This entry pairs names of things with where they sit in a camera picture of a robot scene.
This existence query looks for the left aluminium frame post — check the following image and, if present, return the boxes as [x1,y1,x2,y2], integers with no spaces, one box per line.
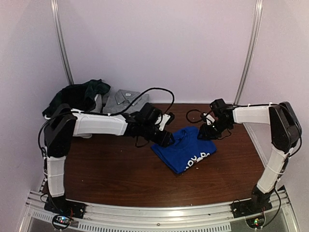
[50,0,74,85]

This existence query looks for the right aluminium frame post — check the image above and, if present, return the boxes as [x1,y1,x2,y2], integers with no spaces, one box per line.
[234,0,263,104]

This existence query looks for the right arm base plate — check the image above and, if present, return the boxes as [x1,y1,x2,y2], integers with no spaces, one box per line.
[230,199,272,218]

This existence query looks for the front aluminium rail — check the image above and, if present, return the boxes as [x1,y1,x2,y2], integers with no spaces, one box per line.
[17,190,300,232]

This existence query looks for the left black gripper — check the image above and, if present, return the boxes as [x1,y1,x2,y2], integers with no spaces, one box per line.
[140,122,175,147]

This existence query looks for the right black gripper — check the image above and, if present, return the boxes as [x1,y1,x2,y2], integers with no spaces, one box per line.
[197,118,232,140]

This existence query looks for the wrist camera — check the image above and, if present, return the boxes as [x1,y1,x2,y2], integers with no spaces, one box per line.
[201,112,215,125]
[155,112,175,131]

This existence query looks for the aluminium frame post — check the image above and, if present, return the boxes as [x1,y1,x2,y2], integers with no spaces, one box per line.
[234,0,263,104]
[50,0,74,85]

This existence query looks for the blue t-shirt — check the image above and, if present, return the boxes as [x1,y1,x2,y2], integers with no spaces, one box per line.
[151,126,217,174]

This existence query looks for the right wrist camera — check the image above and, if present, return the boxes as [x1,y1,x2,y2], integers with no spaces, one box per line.
[201,112,215,125]

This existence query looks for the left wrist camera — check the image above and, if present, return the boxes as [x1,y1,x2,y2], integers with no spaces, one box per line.
[155,112,175,131]

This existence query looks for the folded grey button shirt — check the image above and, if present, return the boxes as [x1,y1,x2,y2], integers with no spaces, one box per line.
[102,89,150,114]

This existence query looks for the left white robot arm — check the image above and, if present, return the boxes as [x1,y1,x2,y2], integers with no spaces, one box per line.
[38,103,175,215]

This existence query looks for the dark green plaid shirt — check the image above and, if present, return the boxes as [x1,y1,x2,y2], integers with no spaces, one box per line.
[42,79,111,117]

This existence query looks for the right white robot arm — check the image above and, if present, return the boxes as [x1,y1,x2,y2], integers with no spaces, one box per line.
[197,99,302,214]

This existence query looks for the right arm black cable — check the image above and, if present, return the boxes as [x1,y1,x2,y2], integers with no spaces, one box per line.
[185,110,206,123]

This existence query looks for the white plastic laundry bin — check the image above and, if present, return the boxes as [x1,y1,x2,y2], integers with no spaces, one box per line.
[44,94,103,139]

